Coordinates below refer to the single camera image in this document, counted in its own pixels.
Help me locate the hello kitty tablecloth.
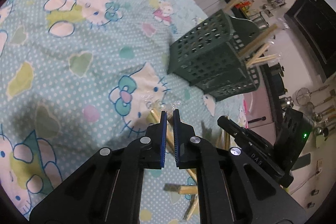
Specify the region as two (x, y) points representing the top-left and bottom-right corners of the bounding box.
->
(1, 0), (246, 220)

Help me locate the black range hood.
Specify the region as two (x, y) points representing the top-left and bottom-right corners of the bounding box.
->
(284, 0), (335, 82)

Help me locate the green plastic utensil basket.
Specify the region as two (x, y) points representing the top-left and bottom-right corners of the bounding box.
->
(167, 10), (260, 101)

